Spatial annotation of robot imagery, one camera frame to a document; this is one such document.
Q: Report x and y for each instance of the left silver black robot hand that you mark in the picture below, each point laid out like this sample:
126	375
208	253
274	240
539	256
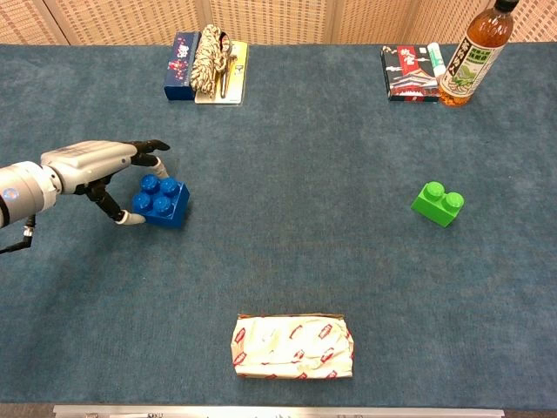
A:
87	161

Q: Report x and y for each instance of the blue toy brick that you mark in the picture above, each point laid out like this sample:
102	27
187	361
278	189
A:
167	209

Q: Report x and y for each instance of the green toy brick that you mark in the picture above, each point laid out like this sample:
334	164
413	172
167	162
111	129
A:
435	204

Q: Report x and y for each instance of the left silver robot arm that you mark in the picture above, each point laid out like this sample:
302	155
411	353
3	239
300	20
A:
24	191

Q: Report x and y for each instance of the dark blue printed box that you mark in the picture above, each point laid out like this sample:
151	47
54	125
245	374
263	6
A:
178	65

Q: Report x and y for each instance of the black tool on card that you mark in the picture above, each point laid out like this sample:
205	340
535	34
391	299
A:
224	78

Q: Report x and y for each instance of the yellow blister card package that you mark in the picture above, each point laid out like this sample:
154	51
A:
238	74

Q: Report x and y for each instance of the woven beige folding screen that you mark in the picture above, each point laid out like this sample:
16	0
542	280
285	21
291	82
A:
278	19

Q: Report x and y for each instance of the cream red-print wrapped package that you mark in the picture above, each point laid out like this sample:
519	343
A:
291	346

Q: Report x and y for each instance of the palace print box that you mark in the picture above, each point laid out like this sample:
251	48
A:
409	76

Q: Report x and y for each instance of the white green tube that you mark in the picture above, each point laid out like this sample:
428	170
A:
436	58

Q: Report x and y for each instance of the amber tea bottle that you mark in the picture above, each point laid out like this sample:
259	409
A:
470	61

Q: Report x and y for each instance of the aluminium profile rail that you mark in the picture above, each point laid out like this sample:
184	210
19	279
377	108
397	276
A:
278	411

